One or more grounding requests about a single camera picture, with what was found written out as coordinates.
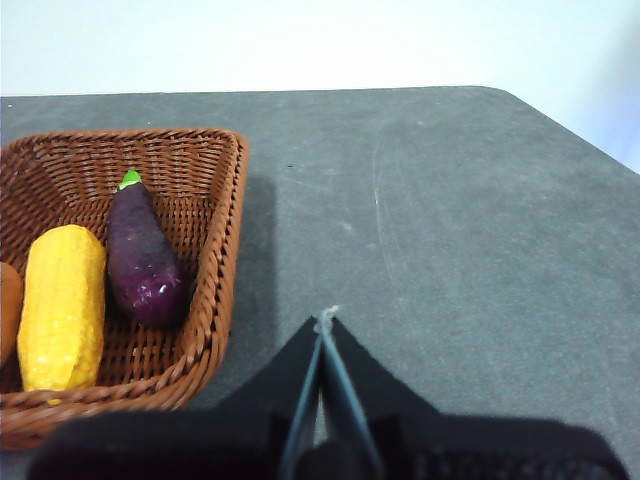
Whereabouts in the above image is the yellow corn cob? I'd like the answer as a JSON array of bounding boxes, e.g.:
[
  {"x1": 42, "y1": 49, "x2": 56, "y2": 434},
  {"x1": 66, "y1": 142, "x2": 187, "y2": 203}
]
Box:
[{"x1": 17, "y1": 224, "x2": 108, "y2": 406}]

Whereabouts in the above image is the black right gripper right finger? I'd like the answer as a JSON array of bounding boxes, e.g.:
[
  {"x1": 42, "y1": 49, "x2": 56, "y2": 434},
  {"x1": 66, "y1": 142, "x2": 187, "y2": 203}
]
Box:
[{"x1": 325, "y1": 318, "x2": 629, "y2": 480}]

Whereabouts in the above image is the brown woven wicker basket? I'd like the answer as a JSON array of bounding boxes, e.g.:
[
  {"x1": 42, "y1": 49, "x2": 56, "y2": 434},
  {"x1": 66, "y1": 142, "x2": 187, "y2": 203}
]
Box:
[{"x1": 0, "y1": 127, "x2": 250, "y2": 451}]

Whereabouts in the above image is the purple eggplant with green stem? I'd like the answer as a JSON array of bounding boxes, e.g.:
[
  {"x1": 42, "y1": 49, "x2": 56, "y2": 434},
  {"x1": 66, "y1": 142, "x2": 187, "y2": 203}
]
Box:
[{"x1": 106, "y1": 169, "x2": 189, "y2": 330}]

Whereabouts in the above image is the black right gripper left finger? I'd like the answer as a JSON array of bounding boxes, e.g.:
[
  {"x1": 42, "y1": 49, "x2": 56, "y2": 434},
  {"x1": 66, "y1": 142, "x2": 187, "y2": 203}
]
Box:
[{"x1": 27, "y1": 315, "x2": 321, "y2": 480}]

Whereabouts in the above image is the brown potato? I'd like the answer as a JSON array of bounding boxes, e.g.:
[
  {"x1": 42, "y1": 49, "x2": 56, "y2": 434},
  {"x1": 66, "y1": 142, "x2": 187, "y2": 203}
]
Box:
[{"x1": 0, "y1": 262, "x2": 25, "y2": 369}]

